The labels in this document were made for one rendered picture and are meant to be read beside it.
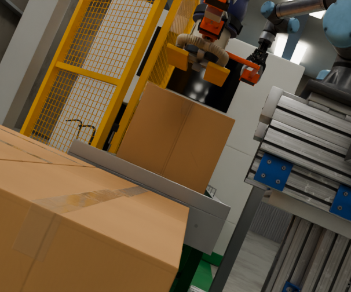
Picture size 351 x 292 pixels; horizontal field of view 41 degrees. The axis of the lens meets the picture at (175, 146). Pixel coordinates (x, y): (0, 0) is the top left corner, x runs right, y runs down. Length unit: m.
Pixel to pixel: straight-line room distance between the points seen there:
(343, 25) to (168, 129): 0.90
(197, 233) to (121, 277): 1.27
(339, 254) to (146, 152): 0.86
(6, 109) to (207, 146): 1.30
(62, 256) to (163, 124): 1.34
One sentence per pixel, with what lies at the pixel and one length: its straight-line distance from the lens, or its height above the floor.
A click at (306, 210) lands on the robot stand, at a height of 0.71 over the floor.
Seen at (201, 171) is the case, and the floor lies 0.69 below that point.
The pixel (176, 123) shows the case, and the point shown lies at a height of 0.84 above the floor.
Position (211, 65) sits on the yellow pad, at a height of 1.12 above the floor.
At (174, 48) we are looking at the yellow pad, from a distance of 2.03.
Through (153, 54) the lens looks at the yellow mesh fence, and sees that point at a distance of 3.27.
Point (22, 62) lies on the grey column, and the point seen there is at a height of 0.87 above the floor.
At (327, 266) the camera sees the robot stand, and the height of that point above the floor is 0.57.
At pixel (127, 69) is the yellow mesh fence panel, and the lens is 2.77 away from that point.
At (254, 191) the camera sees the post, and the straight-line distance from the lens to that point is 2.49.
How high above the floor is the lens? 0.67
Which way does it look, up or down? 2 degrees up
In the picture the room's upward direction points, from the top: 24 degrees clockwise
